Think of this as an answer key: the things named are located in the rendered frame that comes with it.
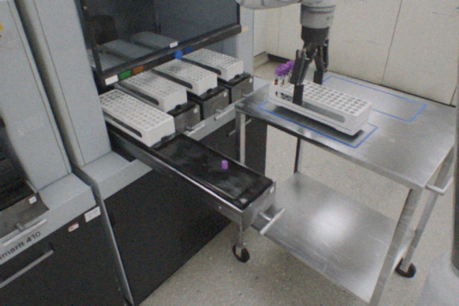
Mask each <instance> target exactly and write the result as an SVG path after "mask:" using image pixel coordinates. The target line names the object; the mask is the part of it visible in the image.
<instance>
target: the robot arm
mask: <svg viewBox="0 0 459 306"><path fill-rule="evenodd" d="M336 1H337V0H236V2H237V3H238V4H240V5H241V6H242V7H244V8H249V9H253V10H265V9H273V8H280V7H285V6H288V5H291V4H295V3H300V4H301V5H300V17H299V23H300V25H301V39H302V40H303V41H304V45H303V47H302V49H301V50H298V49H297V50H296V59H295V62H294V67H293V71H292V74H291V77H290V83H291V84H294V94H293V102H292V103H294V104H296V105H299V106H301V105H302V100H303V93H304V87H305V84H304V83H303V81H304V79H305V76H306V73H307V70H308V67H309V64H310V63H311V62H312V60H314V61H315V65H316V70H315V71H314V83H317V84H319V85H321V86H322V80H323V79H324V73H325V72H327V69H326V68H328V67H329V39H328V36H329V27H330V26H331V25H332V24H333V19H334V14H335V7H336V6H335V4H336ZM305 58H308V59H305ZM415 306H459V38H458V77H457V96H456V134H455V153H454V191H453V211H452V230H451V249H450V250H448V251H446V252H444V253H442V254H441V255H438V256H437V257H436V259H435V260H433V261H432V263H430V265H429V267H428V274H427V275H426V280H425V282H424V284H423V288H422V290H421V293H420V294H419V296H418V299H417V302H416V303H415Z"/></svg>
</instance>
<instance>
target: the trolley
mask: <svg viewBox="0 0 459 306"><path fill-rule="evenodd" d="M322 86H324V87H327V88H330V89H334V90H337V91H339V92H342V93H345V94H349V95H351V96H353V97H356V98H360V99H362V100H366V101H369V102H371V103H372V108H371V111H370V116H369V120H368V123H367V124H366V125H364V126H362V128H361V129H360V130H359V131H358V132H356V133H355V134H354V135H349V134H347V133H343V132H342V131H339V130H336V128H335V127H332V126H329V125H328V124H325V123H322V122H319V121H317V120H314V119H311V118H309V117H308V116H306V115H303V114H300V113H297V112H296V111H293V110H289V109H287V108H285V107H283V106H281V105H280V106H279V105H276V104H274V103H272V102H269V101H268V88H269V86H268V87H267V88H265V89H263V90H261V91H259V92H257V93H255V94H253V95H252V96H251V97H248V98H246V99H245V100H243V101H241V102H238V103H237V104H235V105H234V110H235V111H236V161H237V162H239V163H242V164H243V165H244V164H245V115H248V116H249V117H252V118H253V119H255V120H258V121H260V122H263V123H265V124H268V125H269V126H273V127H275V128H276V129H277V130H280V131H283V132H285V133H288V134H289V135H293V136H295V137H297V143H296V156H295V163H294V174H293V175H292V176H290V177H289V178H288V179H287V180H286V181H285V182H284V183H283V184H281V185H280V186H278V187H277V188H276V195H275V203H274V204H273V205H272V206H270V207H269V208H268V209H267V210H265V211H264V214H266V215H268V216H269V217H273V216H274V215H275V214H276V213H277V212H278V210H279V209H280V208H285V209H286V212H285V213H284V214H283V215H282V216H281V217H279V219H278V220H277V222H276V223H275V224H274V225H273V226H272V227H270V228H269V229H268V230H267V231H266V233H265V234H264V236H265V237H267V238H268V239H270V240H272V241H273V242H274V243H275V244H277V245H279V246H280V247H282V248H284V249H285V250H286V251H288V253H290V254H292V255H293V256H295V257H296V258H298V259H299V260H300V261H303V263H305V264H306V265H308V266H309V267H311V268H313V269H314V270H316V271H317V273H319V274H321V275H323V276H324V277H326V278H327V279H329V280H330V281H331V282H333V283H334V284H335V285H337V286H339V287H340V288H342V289H344V290H345V291H346V292H347V293H349V294H350V295H352V296H354V297H355V298H357V299H358V301H360V302H362V303H363V304H365V305H367V306H378V305H379V302H380V301H381V298H382V296H383V293H384V291H385V288H386V285H387V282H388V280H389V278H390V276H391V275H392V274H393V272H394V271H396V272H397V273H398V274H399V275H401V276H403V277H408V278H410V277H414V276H415V273H416V268H415V265H414V264H413V263H412V261H413V256H414V254H415V251H416V249H417V245H418V244H419V241H420V238H421V235H423V232H424V230H425V227H426V225H427V222H428V220H429V217H430V215H431V212H432V209H434V206H435V203H436V201H437V199H438V196H439V195H441V196H444V195H445V193H446V192H447V190H448V188H449V185H450V184H451V182H452V181H454V170H452V172H451V173H450V175H449V177H448V179H447V180H446V178H447V174H448V173H449V170H450V168H451V164H452V163H453V161H454V153H455V134H456V109H455V108H452V107H448V106H447V105H442V104H440V103H437V102H432V101H430V100H426V99H422V98H418V97H414V96H413V95H410V94H406V93H403V92H399V91H395V90H392V89H388V88H386V87H381V86H378V85H377V84H373V83H369V82H366V81H361V80H358V79H354V78H351V77H349V76H344V75H342V74H339V73H336V72H331V71H329V70H327V72H325V73H324V79H323V80H322ZM304 141H305V142H307V143H310V144H312V145H315V146H317V147H319V148H320V149H322V150H325V151H327V152H330V153H332V154H335V155H337V156H339V157H342V158H343V159H345V160H347V161H350V162H351V163H355V164H357V165H359V166H362V167H364V168H366V169H367V170H370V171H372V172H374V173H377V174H379V175H381V176H384V177H386V178H389V179H390V180H392V181H394V182H397V183H399V184H401V185H404V186H407V187H408V188H410V189H409V192H408V195H407V197H406V201H405V204H404V206H403V207H402V211H401V214H400V217H399V220H398V222H397V221H394V219H392V218H390V217H388V216H386V215H384V214H381V213H379V212H377V211H375V210H374V209H372V208H370V207H368V206H366V205H364V204H361V203H359V202H358V201H356V200H355V199H353V198H351V197H349V196H347V195H345V194H342V193H340V192H338V191H336V190H335V189H332V188H331V187H329V186H327V185H325V184H323V183H321V182H319V181H317V180H316V179H314V178H311V177H309V176H307V175H305V174H303V173H301V172H300V170H301V158H302V157H303V153H302V152H303V146H304ZM441 163H442V165H441ZM440 165H441V168H440V171H439V174H438V176H437V179H436V182H435V183H434V185H431V184H429V181H430V180H431V179H432V176H433V175H434V174H435V173H436V171H437V170H438V169H439V167H440ZM445 180H446V182H445ZM443 184H444V185H443ZM424 189H425V190H428V191H430V195H429V198H428V201H427V203H426V206H425V209H424V211H423V212H422V214H421V217H420V220H419V222H418V225H417V228H416V230H413V229H411V228H409V225H410V222H411V219H412V217H413V215H414V213H415V210H416V207H417V204H418V202H419V198H420V196H421V193H422V191H424ZM407 249H408V251H407V252H406V250H407ZM232 250H233V254H234V255H235V257H236V258H237V259H238V260H240V261H241V262H242V263H246V261H247V260H248V259H250V254H249V253H248V251H247V249H246V244H245V242H244V232H243V233H242V227H241V226H239V225H237V224H236V244H235V245H234V246H233V248H232ZM405 253H406V255H405V257H404V258H402V257H403V255H404V254H405Z"/></svg>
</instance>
